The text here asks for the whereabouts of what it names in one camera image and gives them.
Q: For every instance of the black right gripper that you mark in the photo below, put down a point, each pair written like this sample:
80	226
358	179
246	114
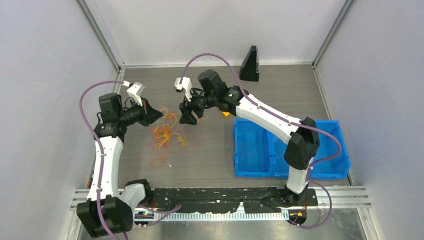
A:
187	117

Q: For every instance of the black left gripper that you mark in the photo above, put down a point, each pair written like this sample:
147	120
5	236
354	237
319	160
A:
149	114

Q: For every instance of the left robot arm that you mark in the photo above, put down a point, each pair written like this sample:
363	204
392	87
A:
107	211

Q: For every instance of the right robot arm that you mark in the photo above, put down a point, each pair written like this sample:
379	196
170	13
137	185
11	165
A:
301	142

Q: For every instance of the black wedge stand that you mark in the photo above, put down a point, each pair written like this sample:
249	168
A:
249	69

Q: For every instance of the blue three-compartment bin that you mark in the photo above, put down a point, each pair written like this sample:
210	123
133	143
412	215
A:
260	154

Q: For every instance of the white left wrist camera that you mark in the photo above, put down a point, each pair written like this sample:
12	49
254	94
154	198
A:
134	91

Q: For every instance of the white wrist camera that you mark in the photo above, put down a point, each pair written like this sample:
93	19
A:
134	91
183	84

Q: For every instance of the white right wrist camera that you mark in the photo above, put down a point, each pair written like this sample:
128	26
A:
183	84

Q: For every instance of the yellow triangular plastic frame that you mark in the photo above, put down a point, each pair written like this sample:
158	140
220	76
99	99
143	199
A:
225	114

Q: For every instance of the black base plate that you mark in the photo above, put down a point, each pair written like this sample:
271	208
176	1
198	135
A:
226	199

